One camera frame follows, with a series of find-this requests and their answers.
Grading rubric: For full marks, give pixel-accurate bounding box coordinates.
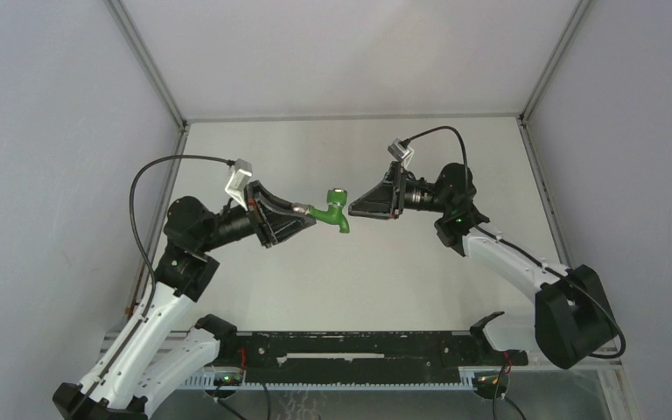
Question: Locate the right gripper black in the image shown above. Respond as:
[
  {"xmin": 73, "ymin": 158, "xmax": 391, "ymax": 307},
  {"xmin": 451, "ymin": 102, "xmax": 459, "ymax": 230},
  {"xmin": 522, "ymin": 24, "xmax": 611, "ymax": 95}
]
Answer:
[{"xmin": 347, "ymin": 162, "xmax": 449, "ymax": 221}]

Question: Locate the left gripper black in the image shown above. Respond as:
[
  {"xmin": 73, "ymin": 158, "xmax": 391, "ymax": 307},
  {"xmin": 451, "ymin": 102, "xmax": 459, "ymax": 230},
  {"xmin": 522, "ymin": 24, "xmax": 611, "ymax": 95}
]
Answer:
[{"xmin": 198, "ymin": 180, "xmax": 315, "ymax": 253}]

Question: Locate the silver metal elbow fitting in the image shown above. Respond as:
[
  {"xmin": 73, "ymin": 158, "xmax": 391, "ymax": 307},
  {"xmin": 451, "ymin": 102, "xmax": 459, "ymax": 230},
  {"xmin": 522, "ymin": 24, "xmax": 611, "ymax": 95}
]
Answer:
[{"xmin": 291, "ymin": 203, "xmax": 312, "ymax": 217}]

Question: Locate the green water faucet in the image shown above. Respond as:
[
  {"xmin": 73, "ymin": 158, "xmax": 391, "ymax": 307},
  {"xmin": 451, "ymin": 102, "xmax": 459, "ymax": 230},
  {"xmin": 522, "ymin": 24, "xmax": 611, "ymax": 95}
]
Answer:
[{"xmin": 308, "ymin": 188, "xmax": 350, "ymax": 234}]

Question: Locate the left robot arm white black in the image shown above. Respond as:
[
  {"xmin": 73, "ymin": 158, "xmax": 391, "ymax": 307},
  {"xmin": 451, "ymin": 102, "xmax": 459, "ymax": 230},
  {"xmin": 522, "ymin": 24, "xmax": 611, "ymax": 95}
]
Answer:
[{"xmin": 52, "ymin": 181, "xmax": 317, "ymax": 419}]

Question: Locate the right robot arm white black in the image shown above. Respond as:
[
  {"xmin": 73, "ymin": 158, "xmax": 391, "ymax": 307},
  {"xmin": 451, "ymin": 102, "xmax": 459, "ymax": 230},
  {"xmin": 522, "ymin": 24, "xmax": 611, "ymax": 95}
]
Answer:
[{"xmin": 348, "ymin": 162, "xmax": 621, "ymax": 369}]

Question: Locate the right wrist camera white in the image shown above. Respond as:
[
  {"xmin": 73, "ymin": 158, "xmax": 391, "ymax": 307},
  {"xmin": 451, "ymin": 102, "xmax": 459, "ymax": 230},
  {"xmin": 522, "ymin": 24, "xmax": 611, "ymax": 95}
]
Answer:
[{"xmin": 387, "ymin": 139, "xmax": 415, "ymax": 169}]

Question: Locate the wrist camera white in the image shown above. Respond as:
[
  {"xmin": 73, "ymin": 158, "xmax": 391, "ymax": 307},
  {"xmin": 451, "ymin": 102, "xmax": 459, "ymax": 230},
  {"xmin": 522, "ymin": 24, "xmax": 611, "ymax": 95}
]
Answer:
[
  {"xmin": 387, "ymin": 139, "xmax": 415, "ymax": 169},
  {"xmin": 224, "ymin": 158, "xmax": 253, "ymax": 207}
]

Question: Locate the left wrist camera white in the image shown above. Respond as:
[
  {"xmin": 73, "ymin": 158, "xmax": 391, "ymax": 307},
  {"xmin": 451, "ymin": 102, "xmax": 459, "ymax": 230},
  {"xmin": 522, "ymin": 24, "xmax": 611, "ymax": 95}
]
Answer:
[{"xmin": 224, "ymin": 158, "xmax": 253, "ymax": 207}]

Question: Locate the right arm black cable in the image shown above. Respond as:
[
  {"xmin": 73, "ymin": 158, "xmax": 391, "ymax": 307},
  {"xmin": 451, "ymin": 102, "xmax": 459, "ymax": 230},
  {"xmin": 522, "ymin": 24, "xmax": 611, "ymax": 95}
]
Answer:
[{"xmin": 402, "ymin": 125, "xmax": 627, "ymax": 361}]

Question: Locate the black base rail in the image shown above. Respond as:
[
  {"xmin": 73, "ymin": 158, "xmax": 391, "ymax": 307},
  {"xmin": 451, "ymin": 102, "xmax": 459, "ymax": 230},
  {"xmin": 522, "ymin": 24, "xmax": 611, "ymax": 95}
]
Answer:
[{"xmin": 209, "ymin": 326, "xmax": 529, "ymax": 384}]

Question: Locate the white slotted cable duct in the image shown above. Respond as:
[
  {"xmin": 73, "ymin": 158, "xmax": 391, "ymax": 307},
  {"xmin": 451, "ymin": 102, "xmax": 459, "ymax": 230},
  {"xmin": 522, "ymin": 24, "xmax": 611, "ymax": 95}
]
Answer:
[{"xmin": 178, "ymin": 370, "xmax": 478, "ymax": 391}]

